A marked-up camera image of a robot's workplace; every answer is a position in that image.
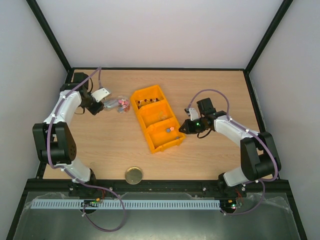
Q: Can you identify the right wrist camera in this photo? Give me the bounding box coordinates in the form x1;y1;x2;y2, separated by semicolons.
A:
184;107;200;121

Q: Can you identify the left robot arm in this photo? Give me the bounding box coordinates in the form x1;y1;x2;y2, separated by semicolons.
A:
32;72;111;186

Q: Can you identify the clear glass jar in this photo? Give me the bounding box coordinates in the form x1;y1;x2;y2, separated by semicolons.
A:
113;95;131;114

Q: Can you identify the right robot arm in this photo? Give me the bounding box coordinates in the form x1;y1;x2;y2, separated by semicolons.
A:
179;98;281;196

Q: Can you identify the yellow lollipop bin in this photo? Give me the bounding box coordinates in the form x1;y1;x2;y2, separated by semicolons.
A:
130;85;165;110

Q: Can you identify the yellow star candy bin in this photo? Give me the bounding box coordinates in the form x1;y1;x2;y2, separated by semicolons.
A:
144;117;186;154

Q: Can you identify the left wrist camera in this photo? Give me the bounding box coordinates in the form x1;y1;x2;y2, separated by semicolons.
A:
91;87;111;103

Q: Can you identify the grey slotted cable duct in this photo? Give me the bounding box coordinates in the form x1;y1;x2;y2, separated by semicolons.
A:
30;199;221;210

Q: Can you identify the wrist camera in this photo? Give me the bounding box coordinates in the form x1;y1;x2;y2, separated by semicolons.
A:
91;87;111;103
184;107;200;121

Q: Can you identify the gold jar lid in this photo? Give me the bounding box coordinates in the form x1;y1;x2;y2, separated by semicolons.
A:
124;166;143;185

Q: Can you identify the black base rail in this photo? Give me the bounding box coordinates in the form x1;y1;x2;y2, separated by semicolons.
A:
24;177;291;198

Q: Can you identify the metal scoop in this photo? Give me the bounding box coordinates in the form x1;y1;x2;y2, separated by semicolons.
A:
103;98;119;111

